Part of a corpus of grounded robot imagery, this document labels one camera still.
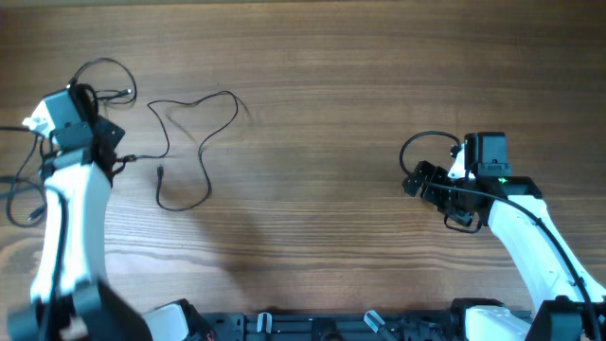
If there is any black USB cable long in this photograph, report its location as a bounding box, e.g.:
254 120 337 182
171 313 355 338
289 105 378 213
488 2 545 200
115 90 240 212

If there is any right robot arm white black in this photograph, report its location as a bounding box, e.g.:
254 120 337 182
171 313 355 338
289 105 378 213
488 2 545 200
402 132 605 340

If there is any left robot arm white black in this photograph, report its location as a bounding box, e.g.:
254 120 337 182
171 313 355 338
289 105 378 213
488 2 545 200
8 83 190 340

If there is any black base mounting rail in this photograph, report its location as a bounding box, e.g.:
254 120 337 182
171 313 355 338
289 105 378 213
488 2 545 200
203 309 466 341

